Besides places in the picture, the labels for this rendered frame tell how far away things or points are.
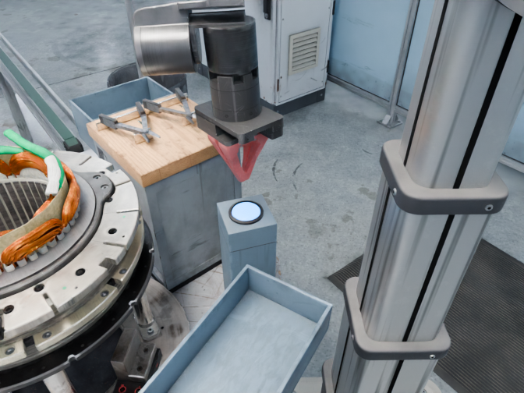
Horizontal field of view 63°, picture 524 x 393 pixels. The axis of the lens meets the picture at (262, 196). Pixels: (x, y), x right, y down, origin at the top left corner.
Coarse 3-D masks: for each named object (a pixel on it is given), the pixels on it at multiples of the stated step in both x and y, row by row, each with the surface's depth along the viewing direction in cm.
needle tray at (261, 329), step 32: (256, 288) 51; (288, 288) 47; (224, 320) 48; (256, 320) 48; (288, 320) 48; (320, 320) 44; (192, 352) 44; (224, 352) 45; (256, 352) 45; (288, 352) 45; (160, 384) 40; (192, 384) 43; (224, 384) 43; (256, 384) 43; (288, 384) 39
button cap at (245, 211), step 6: (240, 204) 62; (246, 204) 62; (252, 204) 62; (234, 210) 61; (240, 210) 61; (246, 210) 61; (252, 210) 61; (258, 210) 61; (234, 216) 60; (240, 216) 60; (246, 216) 60; (252, 216) 60
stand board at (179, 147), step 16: (96, 128) 73; (160, 128) 73; (176, 128) 73; (192, 128) 73; (112, 144) 69; (128, 144) 69; (144, 144) 69; (160, 144) 69; (176, 144) 69; (192, 144) 69; (208, 144) 69; (128, 160) 66; (144, 160) 66; (160, 160) 66; (176, 160) 66; (192, 160) 68; (144, 176) 63; (160, 176) 65
